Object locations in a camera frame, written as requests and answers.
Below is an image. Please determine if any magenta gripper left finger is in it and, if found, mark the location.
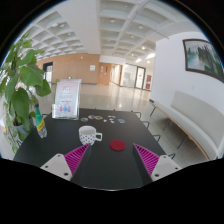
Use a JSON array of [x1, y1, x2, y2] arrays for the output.
[[40, 143, 91, 182]]

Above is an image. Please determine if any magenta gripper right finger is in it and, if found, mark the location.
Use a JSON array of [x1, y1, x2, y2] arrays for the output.
[[132, 143, 183, 183]]

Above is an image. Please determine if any green plastic water bottle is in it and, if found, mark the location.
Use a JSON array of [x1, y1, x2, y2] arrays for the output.
[[35, 104, 47, 138]]

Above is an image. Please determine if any red round coaster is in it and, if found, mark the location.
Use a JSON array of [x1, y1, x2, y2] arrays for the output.
[[110, 140, 126, 151]]

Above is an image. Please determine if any black chair far right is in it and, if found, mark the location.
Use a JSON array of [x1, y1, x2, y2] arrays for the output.
[[142, 121, 150, 129]]

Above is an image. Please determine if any round badge left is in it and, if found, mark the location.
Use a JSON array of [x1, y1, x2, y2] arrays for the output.
[[80, 117, 88, 122]]

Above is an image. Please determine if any round badge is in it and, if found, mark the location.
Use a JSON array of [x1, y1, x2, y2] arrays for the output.
[[80, 117, 88, 122], [95, 116, 103, 120], [88, 115, 95, 119]]

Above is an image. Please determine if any round badge middle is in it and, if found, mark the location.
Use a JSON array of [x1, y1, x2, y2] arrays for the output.
[[88, 115, 95, 119]]

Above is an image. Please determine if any blue small card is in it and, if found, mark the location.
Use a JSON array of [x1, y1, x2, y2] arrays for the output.
[[118, 119, 125, 123]]

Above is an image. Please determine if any round badge right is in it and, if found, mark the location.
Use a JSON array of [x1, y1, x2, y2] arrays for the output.
[[95, 116, 103, 120]]

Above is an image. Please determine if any acrylic sign holder stand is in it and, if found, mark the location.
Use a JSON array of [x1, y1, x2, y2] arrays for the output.
[[52, 79, 81, 120]]

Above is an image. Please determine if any white long bench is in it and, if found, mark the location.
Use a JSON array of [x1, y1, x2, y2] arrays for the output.
[[150, 91, 224, 160]]

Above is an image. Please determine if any potted green leafy plant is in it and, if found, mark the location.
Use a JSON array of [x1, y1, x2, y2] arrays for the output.
[[0, 33, 51, 153]]

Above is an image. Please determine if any framed landscape painting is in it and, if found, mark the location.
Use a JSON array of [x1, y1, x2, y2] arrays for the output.
[[183, 39, 224, 83]]

